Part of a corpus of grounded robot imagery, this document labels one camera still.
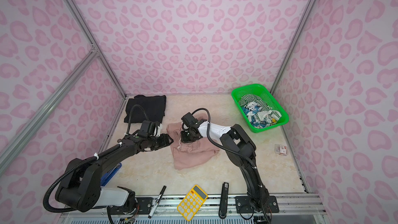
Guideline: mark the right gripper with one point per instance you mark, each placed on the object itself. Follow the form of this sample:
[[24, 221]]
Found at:
[[184, 139]]

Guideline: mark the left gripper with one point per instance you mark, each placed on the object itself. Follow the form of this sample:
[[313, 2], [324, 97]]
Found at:
[[166, 141]]

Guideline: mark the pink garment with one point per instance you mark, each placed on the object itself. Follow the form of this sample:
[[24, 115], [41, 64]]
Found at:
[[189, 155]]

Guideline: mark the black shirt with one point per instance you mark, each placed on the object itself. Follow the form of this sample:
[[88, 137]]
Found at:
[[154, 106]]

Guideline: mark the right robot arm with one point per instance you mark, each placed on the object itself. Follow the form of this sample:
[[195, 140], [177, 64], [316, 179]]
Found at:
[[240, 150]]

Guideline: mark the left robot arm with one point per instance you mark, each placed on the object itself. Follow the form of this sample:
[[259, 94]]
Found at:
[[79, 188]]

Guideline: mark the green plastic laundry basket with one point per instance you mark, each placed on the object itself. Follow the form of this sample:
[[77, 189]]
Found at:
[[265, 95]]

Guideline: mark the blue stapler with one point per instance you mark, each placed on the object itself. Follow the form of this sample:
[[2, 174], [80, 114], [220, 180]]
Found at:
[[110, 174]]

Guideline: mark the black marker pen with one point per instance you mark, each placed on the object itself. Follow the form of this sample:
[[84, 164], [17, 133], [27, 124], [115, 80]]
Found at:
[[157, 202]]

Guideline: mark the blue white printed garment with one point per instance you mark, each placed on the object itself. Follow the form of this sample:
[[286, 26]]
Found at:
[[261, 116]]

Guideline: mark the yellow calculator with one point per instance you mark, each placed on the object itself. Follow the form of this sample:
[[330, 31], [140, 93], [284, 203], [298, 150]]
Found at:
[[192, 202]]

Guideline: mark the striped patterned garment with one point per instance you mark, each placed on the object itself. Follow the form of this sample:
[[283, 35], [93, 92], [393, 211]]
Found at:
[[247, 98]]

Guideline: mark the black stapler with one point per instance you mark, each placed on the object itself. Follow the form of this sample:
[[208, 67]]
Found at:
[[223, 206]]

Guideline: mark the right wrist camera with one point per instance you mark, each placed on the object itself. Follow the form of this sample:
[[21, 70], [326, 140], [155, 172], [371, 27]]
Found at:
[[189, 121]]

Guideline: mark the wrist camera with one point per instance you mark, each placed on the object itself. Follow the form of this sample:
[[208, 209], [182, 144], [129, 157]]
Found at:
[[150, 128], [189, 121]]

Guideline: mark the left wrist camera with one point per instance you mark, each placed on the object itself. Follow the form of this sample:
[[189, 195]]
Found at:
[[150, 128]]

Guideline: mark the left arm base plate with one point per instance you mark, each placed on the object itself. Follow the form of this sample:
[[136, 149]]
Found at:
[[144, 205]]

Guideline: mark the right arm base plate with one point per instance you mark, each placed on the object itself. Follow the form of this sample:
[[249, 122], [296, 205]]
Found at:
[[243, 205]]

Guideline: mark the aluminium mounting rail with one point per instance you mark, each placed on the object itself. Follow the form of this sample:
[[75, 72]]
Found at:
[[293, 209]]

